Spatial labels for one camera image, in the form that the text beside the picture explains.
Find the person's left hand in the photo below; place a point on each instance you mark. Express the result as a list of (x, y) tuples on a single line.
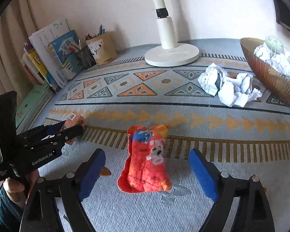
[(15, 190)]

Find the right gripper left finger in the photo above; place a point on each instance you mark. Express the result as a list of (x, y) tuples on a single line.
[(41, 213)]

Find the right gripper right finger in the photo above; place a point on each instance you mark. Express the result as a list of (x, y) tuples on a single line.
[(253, 211)]

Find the blue illustrated book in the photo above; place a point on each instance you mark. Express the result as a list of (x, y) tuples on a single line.
[(64, 49)]

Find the red snack packet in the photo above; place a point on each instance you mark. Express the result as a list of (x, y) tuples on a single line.
[(144, 169)]

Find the patterned blue woven mat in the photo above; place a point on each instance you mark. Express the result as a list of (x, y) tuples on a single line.
[(244, 141)]

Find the cardboard pen holder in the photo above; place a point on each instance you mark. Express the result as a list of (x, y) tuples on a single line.
[(102, 49)]

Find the white upright book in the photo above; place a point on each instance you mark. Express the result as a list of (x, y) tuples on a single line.
[(42, 42)]

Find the white desk lamp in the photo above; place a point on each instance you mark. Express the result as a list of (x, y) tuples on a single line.
[(169, 53)]

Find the black mesh pen holder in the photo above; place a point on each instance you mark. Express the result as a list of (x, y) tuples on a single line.
[(86, 58)]

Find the golden ribbed bowl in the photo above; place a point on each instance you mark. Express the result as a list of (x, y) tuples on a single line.
[(269, 77)]

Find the paper ball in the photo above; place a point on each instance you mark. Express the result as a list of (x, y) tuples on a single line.
[(212, 79), (280, 62), (238, 91)]

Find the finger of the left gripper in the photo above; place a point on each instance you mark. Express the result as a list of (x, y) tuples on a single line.
[(40, 132), (53, 142)]

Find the green flat book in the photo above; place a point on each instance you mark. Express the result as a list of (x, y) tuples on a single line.
[(31, 105)]

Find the pink small box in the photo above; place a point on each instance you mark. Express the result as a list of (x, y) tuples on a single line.
[(73, 120)]

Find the yellow upright book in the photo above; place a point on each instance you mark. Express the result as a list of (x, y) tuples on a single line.
[(33, 55)]

